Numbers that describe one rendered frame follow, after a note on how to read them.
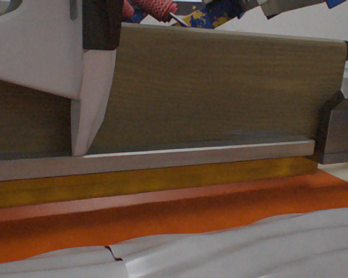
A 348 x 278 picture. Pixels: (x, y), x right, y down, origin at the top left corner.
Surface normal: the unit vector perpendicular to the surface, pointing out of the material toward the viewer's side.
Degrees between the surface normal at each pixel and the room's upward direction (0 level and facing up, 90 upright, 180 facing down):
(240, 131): 90
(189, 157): 90
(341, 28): 90
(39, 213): 0
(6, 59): 82
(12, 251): 0
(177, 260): 24
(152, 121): 90
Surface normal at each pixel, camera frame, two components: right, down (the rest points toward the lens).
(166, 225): 0.07, -0.96
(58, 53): 0.44, 0.11
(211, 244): 0.38, -0.72
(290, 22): -0.90, 0.05
